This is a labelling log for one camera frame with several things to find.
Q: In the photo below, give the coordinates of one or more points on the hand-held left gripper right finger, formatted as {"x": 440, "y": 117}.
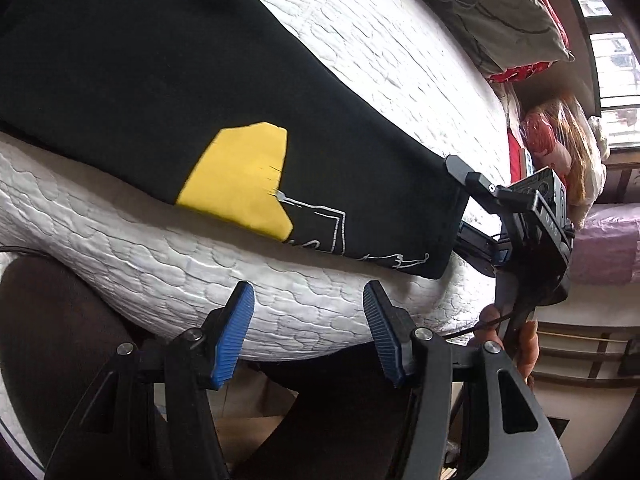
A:
{"x": 384, "y": 336}

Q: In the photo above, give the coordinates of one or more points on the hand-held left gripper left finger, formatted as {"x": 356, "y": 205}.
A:
{"x": 231, "y": 336}

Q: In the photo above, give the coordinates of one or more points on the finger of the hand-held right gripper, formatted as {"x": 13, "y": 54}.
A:
{"x": 480, "y": 242}
{"x": 472, "y": 180}

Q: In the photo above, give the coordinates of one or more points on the black pants with yellow patch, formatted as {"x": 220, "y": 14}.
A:
{"x": 165, "y": 90}

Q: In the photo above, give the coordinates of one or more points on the person's right hand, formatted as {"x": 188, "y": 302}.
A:
{"x": 527, "y": 352}

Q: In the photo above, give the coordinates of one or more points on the pink bedding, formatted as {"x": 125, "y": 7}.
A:
{"x": 607, "y": 240}

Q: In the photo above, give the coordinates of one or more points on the clear plastic bag of clothes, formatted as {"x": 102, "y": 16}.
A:
{"x": 560, "y": 140}

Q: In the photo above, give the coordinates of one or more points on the person's dark clothed leg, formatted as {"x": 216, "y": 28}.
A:
{"x": 55, "y": 325}
{"x": 320, "y": 420}

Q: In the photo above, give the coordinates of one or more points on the red patterned cloth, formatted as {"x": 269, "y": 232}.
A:
{"x": 522, "y": 67}

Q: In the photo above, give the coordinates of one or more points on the white quilted mattress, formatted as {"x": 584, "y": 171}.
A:
{"x": 380, "y": 65}

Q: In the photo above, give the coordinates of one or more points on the grey floral pillow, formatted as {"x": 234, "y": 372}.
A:
{"x": 492, "y": 7}

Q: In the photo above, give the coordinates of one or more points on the window with metal bars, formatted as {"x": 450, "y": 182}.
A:
{"x": 612, "y": 55}

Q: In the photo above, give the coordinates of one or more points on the wooden furniture frame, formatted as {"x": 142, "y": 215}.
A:
{"x": 582, "y": 355}

